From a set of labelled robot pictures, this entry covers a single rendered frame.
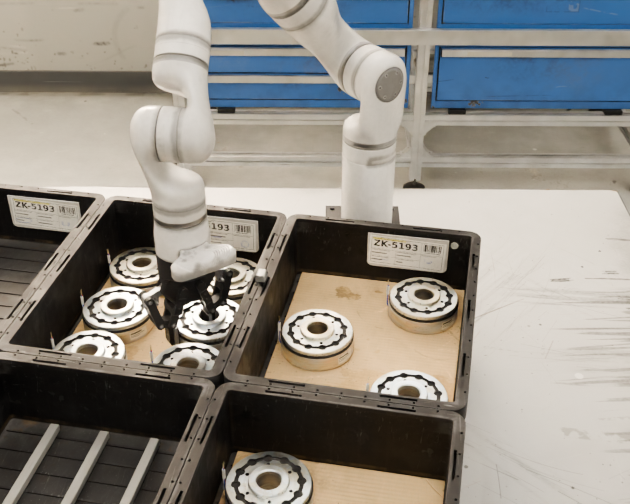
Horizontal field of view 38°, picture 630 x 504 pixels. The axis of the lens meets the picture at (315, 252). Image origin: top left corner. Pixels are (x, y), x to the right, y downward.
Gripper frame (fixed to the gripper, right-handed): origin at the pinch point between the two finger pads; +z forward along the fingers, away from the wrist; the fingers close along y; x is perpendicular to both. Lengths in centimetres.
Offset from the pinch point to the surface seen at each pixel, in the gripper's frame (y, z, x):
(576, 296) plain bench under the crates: -70, 15, 12
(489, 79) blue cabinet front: -170, 42, -114
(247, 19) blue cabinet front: -103, 22, -161
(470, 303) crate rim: -31.5, -6.4, 23.7
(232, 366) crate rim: 3.1, -7.7, 18.4
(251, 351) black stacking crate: -2.1, -4.6, 13.9
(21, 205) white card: 10.6, -4.7, -39.3
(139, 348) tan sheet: 7.0, 2.3, -2.9
